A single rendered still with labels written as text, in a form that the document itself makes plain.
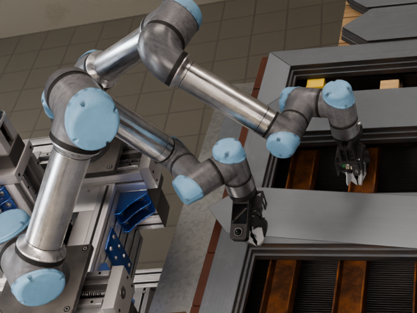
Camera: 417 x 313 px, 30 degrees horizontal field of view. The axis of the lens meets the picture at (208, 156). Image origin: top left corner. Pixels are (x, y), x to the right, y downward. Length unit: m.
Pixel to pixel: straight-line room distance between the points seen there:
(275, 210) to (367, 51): 0.73
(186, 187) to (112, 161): 0.47
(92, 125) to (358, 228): 0.83
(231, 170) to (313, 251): 0.37
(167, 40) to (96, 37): 3.05
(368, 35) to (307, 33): 1.61
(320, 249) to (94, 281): 0.61
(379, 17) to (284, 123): 1.03
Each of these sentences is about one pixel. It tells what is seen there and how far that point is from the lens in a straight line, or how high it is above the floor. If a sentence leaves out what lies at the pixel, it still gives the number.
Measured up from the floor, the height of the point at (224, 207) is 0.87.
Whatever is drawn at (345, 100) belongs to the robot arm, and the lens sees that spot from 1.97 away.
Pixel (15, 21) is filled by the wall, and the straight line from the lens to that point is 5.31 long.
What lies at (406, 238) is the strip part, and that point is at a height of 0.87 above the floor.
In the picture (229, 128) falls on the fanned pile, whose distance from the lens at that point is 2.75.
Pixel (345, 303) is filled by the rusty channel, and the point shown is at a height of 0.68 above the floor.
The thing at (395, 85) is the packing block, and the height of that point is 0.81.
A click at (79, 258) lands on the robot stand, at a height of 1.04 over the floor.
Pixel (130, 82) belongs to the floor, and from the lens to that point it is 4.45.
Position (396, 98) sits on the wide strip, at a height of 0.87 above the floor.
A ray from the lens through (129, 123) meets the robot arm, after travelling 1.85.
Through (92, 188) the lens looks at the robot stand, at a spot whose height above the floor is 0.95.
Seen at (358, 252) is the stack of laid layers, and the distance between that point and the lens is 2.10.
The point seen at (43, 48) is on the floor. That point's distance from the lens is 5.11.
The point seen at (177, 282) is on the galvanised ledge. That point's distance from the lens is 2.39.
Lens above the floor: 2.46
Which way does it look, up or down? 41 degrees down
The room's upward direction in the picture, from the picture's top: 21 degrees counter-clockwise
